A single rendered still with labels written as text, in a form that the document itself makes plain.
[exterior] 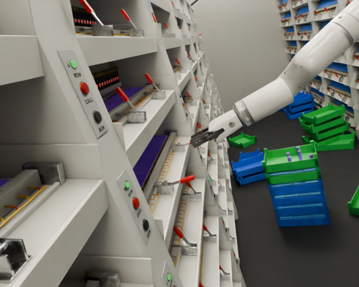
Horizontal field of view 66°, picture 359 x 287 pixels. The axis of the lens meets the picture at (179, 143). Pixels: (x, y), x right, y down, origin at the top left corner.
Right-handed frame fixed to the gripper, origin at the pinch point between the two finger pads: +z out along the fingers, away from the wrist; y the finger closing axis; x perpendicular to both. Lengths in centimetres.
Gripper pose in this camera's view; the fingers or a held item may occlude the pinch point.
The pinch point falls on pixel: (197, 139)
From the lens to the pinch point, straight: 91.3
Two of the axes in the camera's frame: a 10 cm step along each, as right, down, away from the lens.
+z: -8.3, 4.7, 2.9
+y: 1.2, -3.5, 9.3
